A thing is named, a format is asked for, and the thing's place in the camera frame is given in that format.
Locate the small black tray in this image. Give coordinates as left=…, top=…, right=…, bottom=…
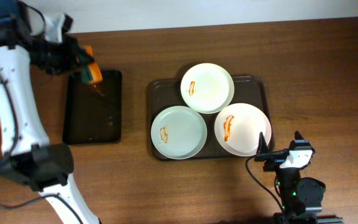
left=62, top=70, right=122, bottom=145

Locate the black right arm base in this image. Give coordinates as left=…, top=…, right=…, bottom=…
left=272, top=213, right=344, bottom=224

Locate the white plate top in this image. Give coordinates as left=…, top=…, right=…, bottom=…
left=180, top=63, right=234, bottom=114

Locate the large brown tray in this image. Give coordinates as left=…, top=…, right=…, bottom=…
left=147, top=75, right=270, bottom=160

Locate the white plate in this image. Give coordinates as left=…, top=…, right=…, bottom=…
left=214, top=103, right=273, bottom=157
left=150, top=106, right=208, bottom=160
left=180, top=63, right=234, bottom=114

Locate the orange green sponge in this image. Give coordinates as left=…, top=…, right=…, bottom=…
left=79, top=45, right=103, bottom=85

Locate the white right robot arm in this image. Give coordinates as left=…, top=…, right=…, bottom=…
left=254, top=131, right=326, bottom=223

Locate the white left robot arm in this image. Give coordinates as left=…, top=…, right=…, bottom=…
left=0, top=0, right=103, bottom=223

